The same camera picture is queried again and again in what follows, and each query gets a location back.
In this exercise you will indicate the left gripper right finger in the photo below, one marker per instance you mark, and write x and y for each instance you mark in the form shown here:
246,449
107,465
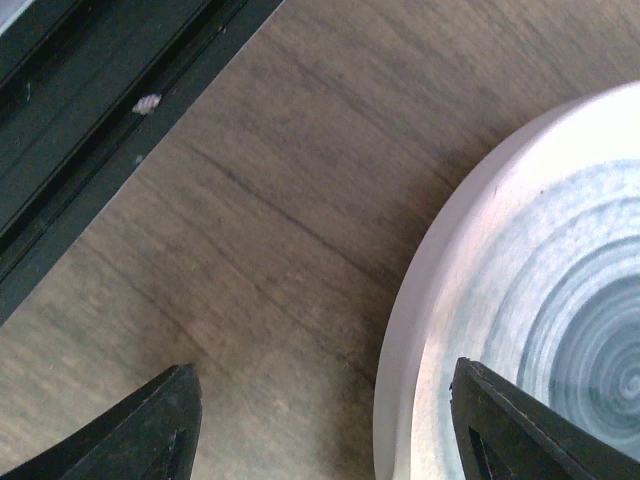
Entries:
504,433

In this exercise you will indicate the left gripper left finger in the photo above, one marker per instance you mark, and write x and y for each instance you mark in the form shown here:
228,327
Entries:
151,434

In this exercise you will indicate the translucent white bowl with spout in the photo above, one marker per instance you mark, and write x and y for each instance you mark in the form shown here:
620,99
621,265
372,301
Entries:
531,268

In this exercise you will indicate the black aluminium frame rail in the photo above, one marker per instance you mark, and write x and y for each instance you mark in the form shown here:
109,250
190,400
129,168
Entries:
88,89

